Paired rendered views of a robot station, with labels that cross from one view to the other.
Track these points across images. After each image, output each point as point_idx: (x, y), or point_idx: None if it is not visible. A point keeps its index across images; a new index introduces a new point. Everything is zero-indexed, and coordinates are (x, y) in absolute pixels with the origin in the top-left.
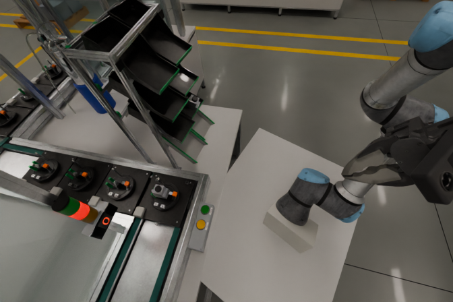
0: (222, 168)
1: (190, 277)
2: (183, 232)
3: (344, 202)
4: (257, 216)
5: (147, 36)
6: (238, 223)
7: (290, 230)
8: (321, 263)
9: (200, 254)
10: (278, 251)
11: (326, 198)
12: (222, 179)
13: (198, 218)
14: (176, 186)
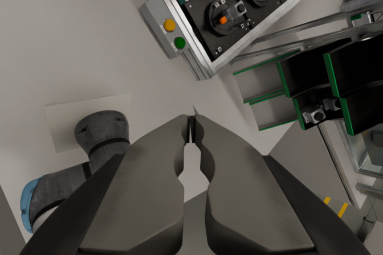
0: (201, 104)
1: None
2: (175, 3)
3: (58, 197)
4: None
5: None
6: (135, 69)
7: (86, 99)
8: (12, 119)
9: (138, 7)
10: (70, 83)
11: (84, 179)
12: (190, 94)
13: (176, 28)
14: (223, 37)
